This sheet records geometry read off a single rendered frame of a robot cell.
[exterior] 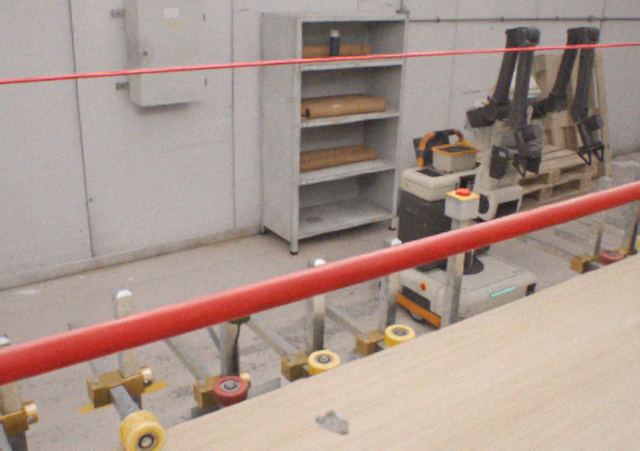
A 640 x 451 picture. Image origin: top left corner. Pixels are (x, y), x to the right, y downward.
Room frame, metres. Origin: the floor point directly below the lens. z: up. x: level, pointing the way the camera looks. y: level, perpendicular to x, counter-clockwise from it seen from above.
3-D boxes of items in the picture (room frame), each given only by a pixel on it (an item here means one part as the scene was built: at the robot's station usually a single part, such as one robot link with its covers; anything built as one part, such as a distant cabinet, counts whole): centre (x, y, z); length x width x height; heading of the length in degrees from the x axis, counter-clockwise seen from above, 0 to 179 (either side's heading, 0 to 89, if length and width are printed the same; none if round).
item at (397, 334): (1.57, -0.22, 0.85); 0.08 x 0.08 x 0.11
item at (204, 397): (1.38, 0.24, 0.85); 0.14 x 0.06 x 0.05; 125
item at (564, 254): (2.31, -0.92, 0.83); 0.43 x 0.03 x 0.04; 35
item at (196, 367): (1.47, 0.32, 0.84); 0.43 x 0.03 x 0.04; 35
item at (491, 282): (3.40, -0.77, 0.16); 0.67 x 0.64 x 0.25; 35
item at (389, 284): (1.68, -0.19, 0.90); 0.04 x 0.04 x 0.48; 35
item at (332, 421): (1.18, -0.03, 0.91); 0.09 x 0.07 x 0.02; 28
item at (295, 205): (4.51, -0.04, 0.78); 0.90 x 0.45 x 1.55; 125
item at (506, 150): (3.17, -0.93, 0.99); 0.28 x 0.16 x 0.22; 125
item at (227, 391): (1.30, 0.21, 0.85); 0.08 x 0.08 x 0.11
